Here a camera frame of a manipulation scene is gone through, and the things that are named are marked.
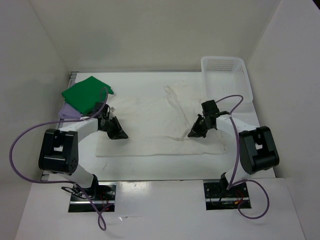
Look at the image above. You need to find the white t shirt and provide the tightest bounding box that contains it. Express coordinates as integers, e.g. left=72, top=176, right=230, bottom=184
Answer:
left=95, top=81, right=227, bottom=157

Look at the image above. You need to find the green t shirt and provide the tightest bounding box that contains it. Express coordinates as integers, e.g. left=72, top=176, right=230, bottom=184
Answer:
left=62, top=76, right=114, bottom=115

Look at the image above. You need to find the purple t shirt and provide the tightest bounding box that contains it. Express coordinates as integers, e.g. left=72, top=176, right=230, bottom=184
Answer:
left=58, top=102, right=83, bottom=120

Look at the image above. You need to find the white plastic basket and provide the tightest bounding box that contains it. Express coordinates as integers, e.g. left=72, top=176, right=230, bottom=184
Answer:
left=200, top=56, right=253, bottom=103

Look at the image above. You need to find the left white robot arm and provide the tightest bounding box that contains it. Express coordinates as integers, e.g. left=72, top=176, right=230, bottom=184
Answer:
left=38, top=113, right=129, bottom=200

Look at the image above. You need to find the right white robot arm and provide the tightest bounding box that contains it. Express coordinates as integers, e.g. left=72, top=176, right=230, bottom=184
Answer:
left=187, top=111, right=280, bottom=197

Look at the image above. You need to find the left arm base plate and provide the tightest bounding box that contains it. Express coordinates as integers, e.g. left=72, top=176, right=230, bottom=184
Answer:
left=62, top=182, right=117, bottom=213

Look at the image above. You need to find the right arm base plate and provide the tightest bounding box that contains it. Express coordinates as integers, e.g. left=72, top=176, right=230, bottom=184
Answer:
left=203, top=179, right=252, bottom=211

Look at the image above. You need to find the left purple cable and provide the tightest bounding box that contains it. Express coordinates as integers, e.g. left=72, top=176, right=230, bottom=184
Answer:
left=9, top=87, right=113, bottom=231

